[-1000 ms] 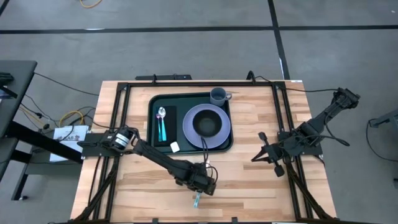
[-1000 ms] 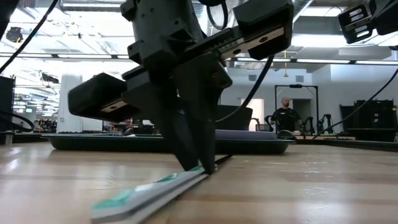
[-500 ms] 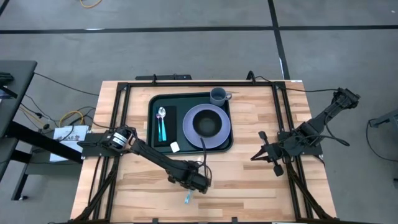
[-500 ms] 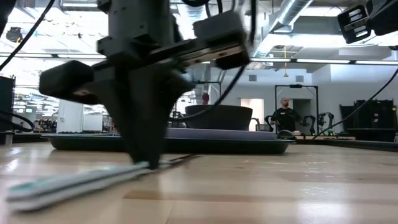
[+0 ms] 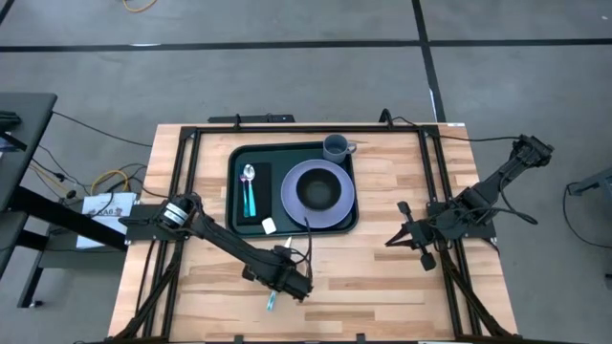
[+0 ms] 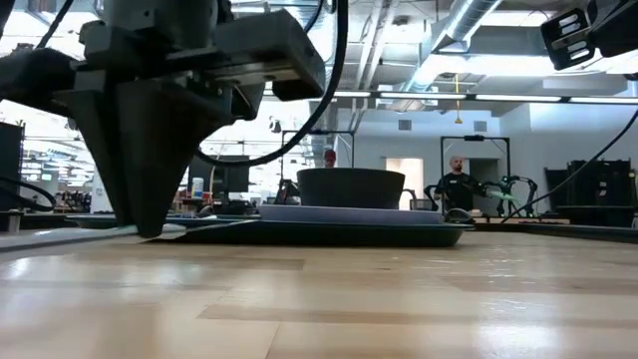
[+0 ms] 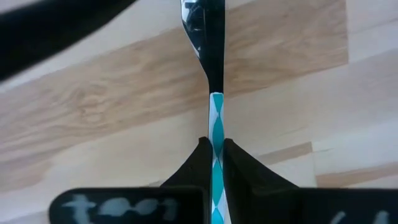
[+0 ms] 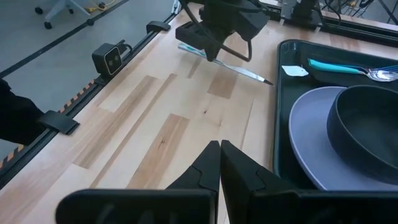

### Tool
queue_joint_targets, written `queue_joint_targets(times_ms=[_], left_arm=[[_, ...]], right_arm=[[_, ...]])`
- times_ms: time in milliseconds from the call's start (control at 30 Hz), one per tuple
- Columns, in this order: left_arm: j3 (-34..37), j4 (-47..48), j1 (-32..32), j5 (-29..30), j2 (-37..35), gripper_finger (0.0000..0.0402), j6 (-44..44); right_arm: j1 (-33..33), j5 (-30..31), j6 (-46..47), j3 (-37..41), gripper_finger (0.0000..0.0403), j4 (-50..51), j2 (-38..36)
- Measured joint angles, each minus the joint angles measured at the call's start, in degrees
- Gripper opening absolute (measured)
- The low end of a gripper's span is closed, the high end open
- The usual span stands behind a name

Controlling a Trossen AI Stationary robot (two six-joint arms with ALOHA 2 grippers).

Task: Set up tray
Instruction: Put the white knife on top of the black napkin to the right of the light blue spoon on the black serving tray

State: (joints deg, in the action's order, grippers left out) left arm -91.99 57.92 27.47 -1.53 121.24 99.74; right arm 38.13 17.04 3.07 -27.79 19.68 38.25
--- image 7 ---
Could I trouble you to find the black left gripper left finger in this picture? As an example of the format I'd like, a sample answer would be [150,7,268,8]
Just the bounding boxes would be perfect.
[160,136,214,224]

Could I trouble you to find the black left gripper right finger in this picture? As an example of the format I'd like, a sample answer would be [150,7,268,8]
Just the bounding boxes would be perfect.
[222,138,300,224]

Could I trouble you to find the knife with teal diamond handle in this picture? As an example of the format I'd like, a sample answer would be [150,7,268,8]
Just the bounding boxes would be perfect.
[180,0,233,224]

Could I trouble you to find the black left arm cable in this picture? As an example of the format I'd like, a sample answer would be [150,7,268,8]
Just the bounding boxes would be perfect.
[0,0,138,83]

